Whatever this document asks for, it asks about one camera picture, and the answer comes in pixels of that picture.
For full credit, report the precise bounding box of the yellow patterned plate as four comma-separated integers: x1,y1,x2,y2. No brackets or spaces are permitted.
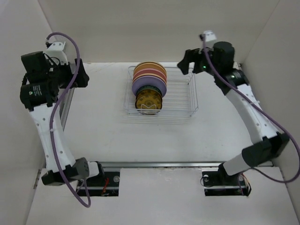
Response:
136,85,162,96
135,91,163,115

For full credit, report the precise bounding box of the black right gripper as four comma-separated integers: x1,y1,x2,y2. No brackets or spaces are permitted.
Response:
178,44,220,77

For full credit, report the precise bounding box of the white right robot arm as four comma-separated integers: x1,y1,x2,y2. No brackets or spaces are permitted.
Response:
177,41,289,185

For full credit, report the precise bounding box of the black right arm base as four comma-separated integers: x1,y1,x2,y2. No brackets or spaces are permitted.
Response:
200,171,252,197

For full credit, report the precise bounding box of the white wire dish rack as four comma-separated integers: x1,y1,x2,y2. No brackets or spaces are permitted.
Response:
124,66,198,116

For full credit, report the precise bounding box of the rear beige plate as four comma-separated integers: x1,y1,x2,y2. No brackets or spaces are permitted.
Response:
136,61,163,67

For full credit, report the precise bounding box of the orange plate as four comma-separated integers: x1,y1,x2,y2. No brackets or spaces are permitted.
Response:
134,64,166,73

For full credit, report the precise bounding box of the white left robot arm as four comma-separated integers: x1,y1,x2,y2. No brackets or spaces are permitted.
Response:
20,51,105,186

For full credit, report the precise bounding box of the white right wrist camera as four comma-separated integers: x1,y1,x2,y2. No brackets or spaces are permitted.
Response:
200,30,217,43

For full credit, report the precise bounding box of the purple plate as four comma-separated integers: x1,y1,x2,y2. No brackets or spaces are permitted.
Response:
132,77,167,97

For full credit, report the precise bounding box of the pink plate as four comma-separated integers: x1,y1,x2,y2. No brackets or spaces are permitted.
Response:
134,68,167,77

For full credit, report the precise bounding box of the beige plate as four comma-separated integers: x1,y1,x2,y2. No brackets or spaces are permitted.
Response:
136,61,163,67
133,73,167,83

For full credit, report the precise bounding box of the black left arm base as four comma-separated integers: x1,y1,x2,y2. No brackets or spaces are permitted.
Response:
86,163,120,197

